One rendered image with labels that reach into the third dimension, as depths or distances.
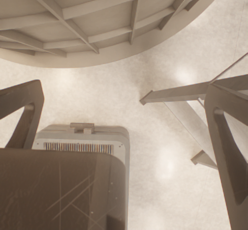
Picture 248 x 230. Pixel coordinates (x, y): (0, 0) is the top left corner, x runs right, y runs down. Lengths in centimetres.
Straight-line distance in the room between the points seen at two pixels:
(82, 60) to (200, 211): 125
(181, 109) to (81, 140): 51
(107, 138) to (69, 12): 71
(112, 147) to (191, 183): 65
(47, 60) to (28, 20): 79
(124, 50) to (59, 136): 60
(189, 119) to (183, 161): 46
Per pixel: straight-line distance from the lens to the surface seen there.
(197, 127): 110
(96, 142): 112
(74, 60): 134
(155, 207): 159
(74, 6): 58
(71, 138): 115
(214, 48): 144
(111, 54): 131
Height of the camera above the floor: 133
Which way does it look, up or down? 83 degrees down
